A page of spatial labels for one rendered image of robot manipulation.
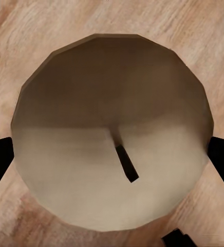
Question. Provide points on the pillar candle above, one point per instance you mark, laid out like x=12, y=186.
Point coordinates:
x=111, y=132

